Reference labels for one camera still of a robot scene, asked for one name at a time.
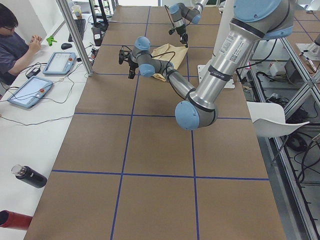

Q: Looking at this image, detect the teach pendant upper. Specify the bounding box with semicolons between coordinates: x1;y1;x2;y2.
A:
42;52;77;76

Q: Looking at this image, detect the black water bottle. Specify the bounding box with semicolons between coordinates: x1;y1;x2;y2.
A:
11;164;47;189

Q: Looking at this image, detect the teach pendant lower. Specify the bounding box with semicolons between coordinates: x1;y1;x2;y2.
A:
7;76;54;109

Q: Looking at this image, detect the aluminium frame post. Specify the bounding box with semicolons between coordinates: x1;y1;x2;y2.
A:
56;0;93;77

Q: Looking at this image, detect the black keyboard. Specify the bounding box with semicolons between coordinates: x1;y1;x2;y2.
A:
73;18;86;41

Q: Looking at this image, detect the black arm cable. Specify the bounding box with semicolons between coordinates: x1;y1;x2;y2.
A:
121;44;177;76

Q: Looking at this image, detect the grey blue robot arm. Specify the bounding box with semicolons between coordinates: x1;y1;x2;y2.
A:
119;0;296;130
167;0;208;48

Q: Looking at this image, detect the white chair seat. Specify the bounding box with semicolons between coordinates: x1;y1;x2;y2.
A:
246;101;310;138

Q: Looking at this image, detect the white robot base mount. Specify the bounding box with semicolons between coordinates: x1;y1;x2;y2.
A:
197;0;237;90

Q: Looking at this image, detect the black power adapter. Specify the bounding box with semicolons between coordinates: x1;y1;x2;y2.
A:
25;67;41;79

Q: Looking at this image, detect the black computer mouse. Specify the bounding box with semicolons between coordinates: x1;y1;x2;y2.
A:
60;42;73;50

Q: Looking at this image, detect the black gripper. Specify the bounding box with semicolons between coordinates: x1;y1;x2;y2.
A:
168;25;189;48
118;49;139;79

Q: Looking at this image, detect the green plastic clamp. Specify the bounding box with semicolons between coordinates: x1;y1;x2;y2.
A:
46;35;58;47

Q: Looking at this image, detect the seated person dark shirt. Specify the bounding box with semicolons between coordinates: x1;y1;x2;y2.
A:
0;4;42;86

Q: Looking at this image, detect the aluminium frame rack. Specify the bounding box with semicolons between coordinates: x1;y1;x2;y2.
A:
237;31;320;240

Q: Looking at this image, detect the teach pendant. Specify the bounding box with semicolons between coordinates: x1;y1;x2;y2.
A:
42;52;77;76
7;76;54;109

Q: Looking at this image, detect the beige long sleeve printed shirt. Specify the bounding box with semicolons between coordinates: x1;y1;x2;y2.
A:
151;43;188;70

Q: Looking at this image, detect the red cylinder bottle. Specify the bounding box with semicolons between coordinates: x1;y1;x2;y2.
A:
0;210;33;231

